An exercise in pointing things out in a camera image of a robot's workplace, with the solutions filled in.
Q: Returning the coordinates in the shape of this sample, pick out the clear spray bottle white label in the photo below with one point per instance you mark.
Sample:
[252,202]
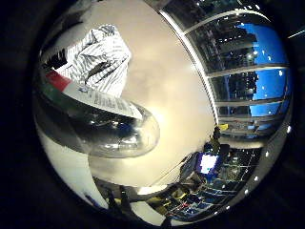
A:
[105,127]

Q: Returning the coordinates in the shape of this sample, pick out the white grey striped cloth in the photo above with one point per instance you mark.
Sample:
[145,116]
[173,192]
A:
[101,60]

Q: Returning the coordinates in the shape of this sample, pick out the large glass window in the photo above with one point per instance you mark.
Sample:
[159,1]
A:
[241,63]

